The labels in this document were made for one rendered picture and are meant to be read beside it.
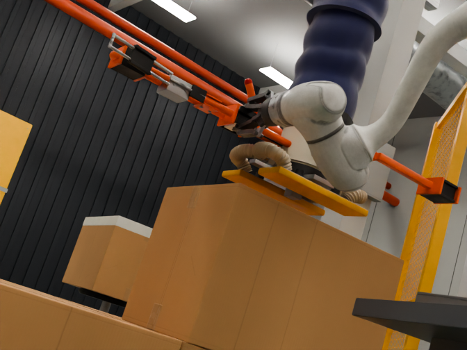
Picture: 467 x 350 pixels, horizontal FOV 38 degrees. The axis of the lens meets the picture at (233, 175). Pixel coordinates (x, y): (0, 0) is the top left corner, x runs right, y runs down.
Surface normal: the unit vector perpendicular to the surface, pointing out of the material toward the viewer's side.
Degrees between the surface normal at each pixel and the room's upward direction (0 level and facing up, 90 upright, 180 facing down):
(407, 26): 90
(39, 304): 90
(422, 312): 90
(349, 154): 112
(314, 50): 75
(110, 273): 90
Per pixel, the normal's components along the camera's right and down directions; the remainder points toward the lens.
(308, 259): 0.53, -0.04
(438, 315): -0.90, -0.36
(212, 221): -0.79, -0.38
